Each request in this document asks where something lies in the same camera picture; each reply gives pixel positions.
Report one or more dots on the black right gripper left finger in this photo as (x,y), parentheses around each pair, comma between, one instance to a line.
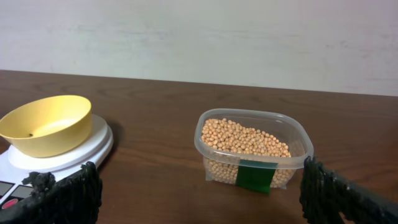
(74,199)

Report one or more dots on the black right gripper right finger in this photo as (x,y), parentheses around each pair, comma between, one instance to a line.
(327,197)

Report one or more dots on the white digital kitchen scale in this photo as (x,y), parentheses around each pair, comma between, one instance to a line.
(16,166)

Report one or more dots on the yellow plastic bowl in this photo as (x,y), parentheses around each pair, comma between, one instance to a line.
(49,126)

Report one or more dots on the green tape label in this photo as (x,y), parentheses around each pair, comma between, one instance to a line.
(255,175)

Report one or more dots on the clear plastic container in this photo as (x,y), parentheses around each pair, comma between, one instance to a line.
(284,128)

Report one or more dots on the soybeans pile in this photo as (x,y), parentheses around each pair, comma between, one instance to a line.
(226,136)

